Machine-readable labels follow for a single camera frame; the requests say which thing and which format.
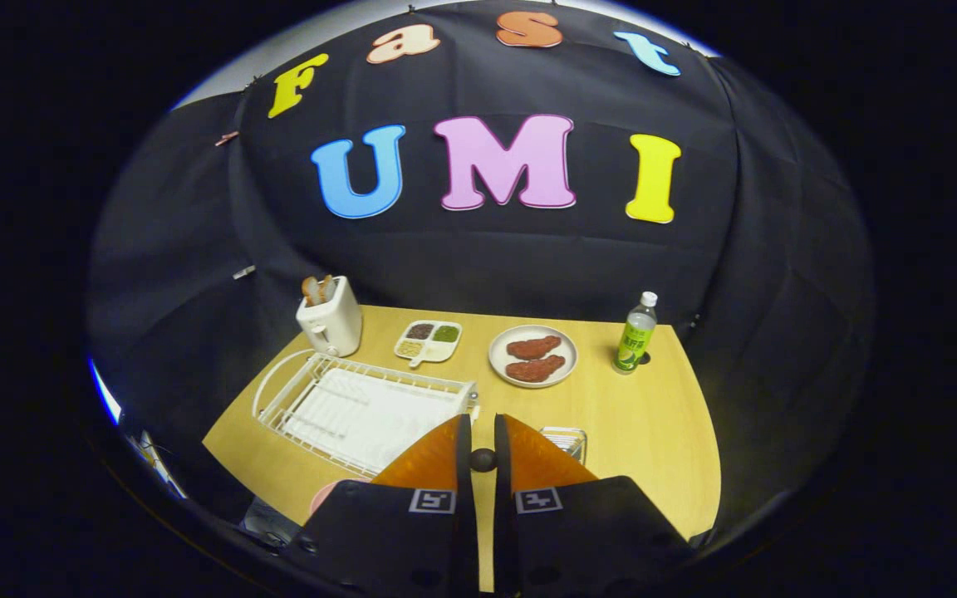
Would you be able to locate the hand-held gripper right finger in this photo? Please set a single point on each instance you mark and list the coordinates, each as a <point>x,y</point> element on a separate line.
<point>595,540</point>

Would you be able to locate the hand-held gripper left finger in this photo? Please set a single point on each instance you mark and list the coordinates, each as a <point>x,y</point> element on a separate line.
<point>379,540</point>

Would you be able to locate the pink plate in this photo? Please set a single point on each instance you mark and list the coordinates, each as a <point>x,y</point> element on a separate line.
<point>327,492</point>

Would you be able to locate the white plate with meat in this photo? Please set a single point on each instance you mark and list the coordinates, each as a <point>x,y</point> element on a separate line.
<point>568,353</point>

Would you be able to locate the red meat piece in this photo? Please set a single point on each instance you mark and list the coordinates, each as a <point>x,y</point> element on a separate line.
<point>532,347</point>
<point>535,370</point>

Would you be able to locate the white sectioned tray with beans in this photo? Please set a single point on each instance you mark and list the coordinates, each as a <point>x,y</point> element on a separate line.
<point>429,342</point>

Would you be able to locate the green label drink bottle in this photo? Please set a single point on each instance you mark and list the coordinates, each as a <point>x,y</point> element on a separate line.
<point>635,336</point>

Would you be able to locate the white toaster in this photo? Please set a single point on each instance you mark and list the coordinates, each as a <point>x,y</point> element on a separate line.
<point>333,325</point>

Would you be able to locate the toasted bread slice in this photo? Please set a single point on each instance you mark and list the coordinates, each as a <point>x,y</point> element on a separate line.
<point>311,291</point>
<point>326,287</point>

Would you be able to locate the black backdrop cloth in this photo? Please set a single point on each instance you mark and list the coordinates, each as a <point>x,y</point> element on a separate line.
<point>487,266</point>

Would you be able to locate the white clip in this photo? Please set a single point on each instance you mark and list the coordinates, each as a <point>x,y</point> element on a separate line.
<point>243,272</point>

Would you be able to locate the red clip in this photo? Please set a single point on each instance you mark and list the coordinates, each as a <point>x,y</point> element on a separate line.
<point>227,138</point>

